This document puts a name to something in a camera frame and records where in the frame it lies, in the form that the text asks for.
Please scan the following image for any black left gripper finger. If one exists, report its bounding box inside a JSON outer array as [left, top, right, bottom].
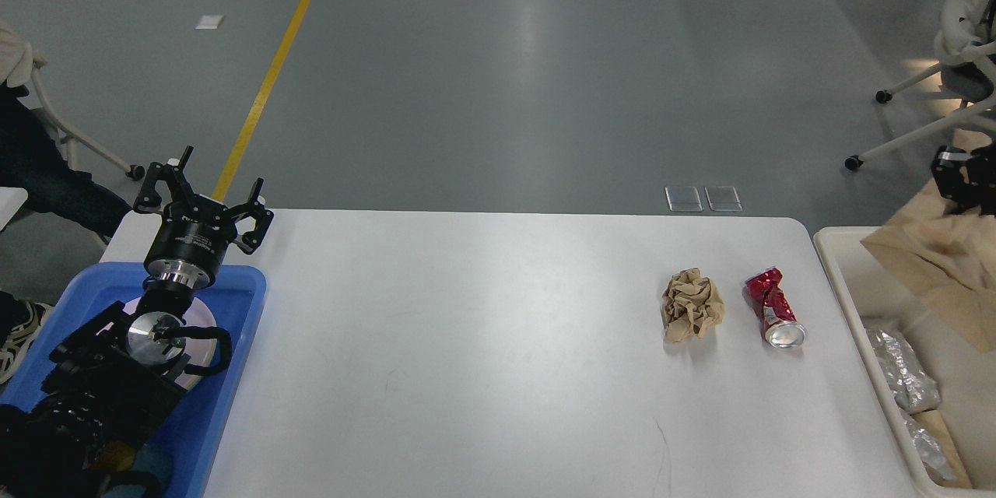
[[134, 145, 195, 216], [226, 178, 274, 254]]

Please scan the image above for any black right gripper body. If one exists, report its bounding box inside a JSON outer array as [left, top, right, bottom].
[[973, 152, 995, 216]]

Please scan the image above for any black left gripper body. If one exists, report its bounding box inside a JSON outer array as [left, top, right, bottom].
[[145, 206, 234, 289]]

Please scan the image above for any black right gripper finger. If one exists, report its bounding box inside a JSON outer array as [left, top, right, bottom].
[[931, 145, 977, 213]]

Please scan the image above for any brown paper bag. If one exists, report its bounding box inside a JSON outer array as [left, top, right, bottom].
[[861, 180, 995, 352]]

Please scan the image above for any dark teal mug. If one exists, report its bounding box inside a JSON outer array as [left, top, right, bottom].
[[95, 444, 174, 497]]

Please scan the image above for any crushed red soda can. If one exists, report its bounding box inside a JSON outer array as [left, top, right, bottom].
[[745, 267, 807, 349]]

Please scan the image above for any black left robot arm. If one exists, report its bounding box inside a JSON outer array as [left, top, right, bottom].
[[2, 147, 274, 497]]

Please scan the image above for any white office chair left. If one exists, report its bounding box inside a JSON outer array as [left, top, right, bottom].
[[28, 51, 146, 182]]

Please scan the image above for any white office chair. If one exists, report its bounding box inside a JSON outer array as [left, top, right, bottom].
[[843, 0, 995, 172], [28, 51, 146, 182]]

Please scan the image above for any white office chair right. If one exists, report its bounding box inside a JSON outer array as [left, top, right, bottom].
[[843, 0, 995, 172]]

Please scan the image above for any white plastic bin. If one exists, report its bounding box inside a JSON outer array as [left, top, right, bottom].
[[812, 227, 995, 497]]

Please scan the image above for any seated person left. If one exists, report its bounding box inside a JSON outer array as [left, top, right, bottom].
[[1, 23, 131, 238]]

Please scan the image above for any white paper scrap on floor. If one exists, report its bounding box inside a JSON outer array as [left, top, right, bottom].
[[195, 13, 225, 30]]

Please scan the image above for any white table corner left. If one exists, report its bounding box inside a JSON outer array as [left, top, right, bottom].
[[0, 187, 28, 230]]

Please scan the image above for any shoe on floor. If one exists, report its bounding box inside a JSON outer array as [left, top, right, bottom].
[[1, 293, 54, 384]]

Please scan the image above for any foil scrap in bin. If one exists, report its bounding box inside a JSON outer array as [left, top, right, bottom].
[[864, 317, 958, 482]]

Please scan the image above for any blue plastic tray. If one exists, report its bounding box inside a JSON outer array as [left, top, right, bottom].
[[2, 261, 267, 497]]

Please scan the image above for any brown paper in bin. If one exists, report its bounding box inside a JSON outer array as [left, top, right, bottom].
[[911, 410, 973, 489]]

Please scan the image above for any clear floor plate right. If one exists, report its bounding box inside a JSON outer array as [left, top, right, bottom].
[[704, 186, 743, 213]]

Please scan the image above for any clear floor plate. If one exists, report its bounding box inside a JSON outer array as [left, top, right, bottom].
[[663, 185, 703, 213], [704, 186, 743, 213]]

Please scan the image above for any clear floor plate left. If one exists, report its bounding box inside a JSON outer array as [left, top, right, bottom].
[[663, 185, 703, 213]]

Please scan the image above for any crumpled brown paper ball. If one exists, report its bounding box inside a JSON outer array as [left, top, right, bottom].
[[661, 268, 726, 343]]

